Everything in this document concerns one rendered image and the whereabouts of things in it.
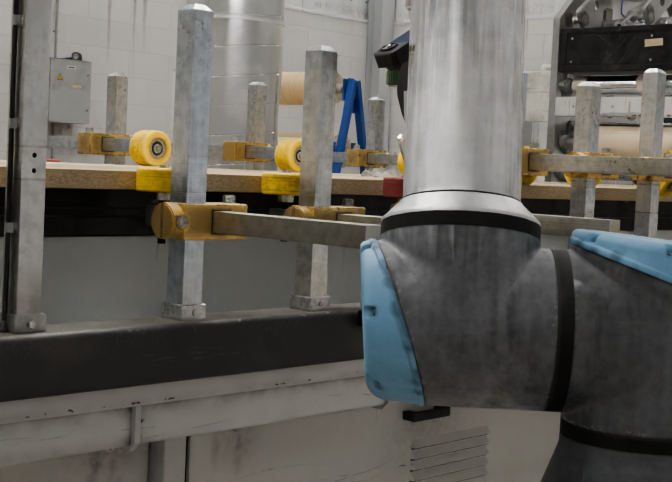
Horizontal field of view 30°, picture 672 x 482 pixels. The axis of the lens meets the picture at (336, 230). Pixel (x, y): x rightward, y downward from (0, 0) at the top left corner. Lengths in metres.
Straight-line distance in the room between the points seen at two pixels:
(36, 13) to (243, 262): 0.68
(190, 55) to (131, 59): 9.21
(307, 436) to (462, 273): 1.24
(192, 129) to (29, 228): 0.28
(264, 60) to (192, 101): 4.33
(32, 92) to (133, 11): 9.41
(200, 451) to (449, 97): 1.07
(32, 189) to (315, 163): 0.50
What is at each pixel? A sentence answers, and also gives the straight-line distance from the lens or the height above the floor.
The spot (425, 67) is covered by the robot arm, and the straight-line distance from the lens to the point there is 1.18.
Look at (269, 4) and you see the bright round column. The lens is 6.09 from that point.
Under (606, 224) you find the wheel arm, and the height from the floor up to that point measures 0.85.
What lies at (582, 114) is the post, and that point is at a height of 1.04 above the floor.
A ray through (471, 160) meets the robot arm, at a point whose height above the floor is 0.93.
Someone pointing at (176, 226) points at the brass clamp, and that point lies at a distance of 1.71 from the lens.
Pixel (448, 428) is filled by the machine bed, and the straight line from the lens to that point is 2.63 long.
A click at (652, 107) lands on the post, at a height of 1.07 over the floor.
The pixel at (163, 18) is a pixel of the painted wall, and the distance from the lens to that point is 11.19.
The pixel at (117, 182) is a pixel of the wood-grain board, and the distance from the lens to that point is 1.85.
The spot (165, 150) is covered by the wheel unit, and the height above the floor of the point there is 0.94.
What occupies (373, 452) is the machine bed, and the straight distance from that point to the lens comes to 2.46.
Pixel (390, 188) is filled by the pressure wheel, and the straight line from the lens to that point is 2.14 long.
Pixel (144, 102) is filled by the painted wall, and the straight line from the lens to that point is 11.02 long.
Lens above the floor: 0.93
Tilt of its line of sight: 3 degrees down
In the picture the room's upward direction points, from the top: 3 degrees clockwise
